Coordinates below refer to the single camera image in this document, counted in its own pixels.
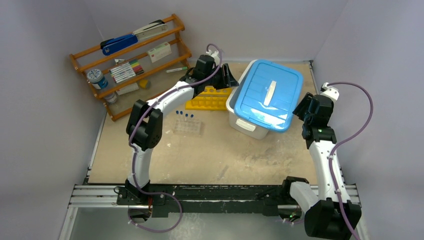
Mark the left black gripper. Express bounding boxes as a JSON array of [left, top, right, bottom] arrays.
[[204, 65, 239, 91]]

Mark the yellow test tube rack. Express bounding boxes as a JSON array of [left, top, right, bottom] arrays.
[[185, 86, 233, 111]]

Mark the blue plastic lid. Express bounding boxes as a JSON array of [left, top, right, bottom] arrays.
[[234, 59, 304, 133]]

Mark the white plastic bin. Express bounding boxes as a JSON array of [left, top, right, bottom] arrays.
[[225, 59, 269, 140]]

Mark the white green box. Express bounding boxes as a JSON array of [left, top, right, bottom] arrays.
[[147, 42, 172, 63]]

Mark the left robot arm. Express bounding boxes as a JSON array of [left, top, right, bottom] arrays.
[[125, 54, 239, 205]]

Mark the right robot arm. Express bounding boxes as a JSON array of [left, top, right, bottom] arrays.
[[280, 90, 362, 240]]

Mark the green white marker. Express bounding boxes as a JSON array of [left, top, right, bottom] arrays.
[[165, 66, 188, 73]]

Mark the clear tube rack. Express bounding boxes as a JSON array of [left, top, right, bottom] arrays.
[[173, 118, 203, 136]]

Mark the yellow sponge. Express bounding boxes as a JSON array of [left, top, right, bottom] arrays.
[[138, 79, 151, 89]]

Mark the white flat box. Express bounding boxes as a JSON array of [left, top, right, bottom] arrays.
[[116, 83, 140, 96]]

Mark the coloured marker pack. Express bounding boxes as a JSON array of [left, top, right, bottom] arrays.
[[109, 59, 144, 84]]

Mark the wooden shelf rack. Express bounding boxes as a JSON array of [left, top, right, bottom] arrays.
[[69, 14, 192, 121]]

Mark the small clear jar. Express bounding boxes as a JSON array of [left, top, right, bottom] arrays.
[[103, 92, 118, 104]]

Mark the blue grey stapler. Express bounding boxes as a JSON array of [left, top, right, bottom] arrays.
[[100, 20, 169, 56]]

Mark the blue lid jar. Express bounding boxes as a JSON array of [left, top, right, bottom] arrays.
[[86, 68, 109, 90]]

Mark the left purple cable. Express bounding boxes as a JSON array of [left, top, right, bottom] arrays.
[[127, 43, 224, 200]]

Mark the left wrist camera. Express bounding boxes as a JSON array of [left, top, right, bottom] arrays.
[[206, 48, 223, 67]]

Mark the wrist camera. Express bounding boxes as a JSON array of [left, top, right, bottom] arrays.
[[320, 82, 340, 103], [206, 48, 223, 67]]

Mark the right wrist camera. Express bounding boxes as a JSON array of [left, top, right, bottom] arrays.
[[320, 82, 340, 103]]

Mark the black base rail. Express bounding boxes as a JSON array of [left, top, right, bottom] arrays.
[[113, 183, 303, 221]]

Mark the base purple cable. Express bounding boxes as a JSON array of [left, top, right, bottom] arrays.
[[127, 192, 184, 234]]

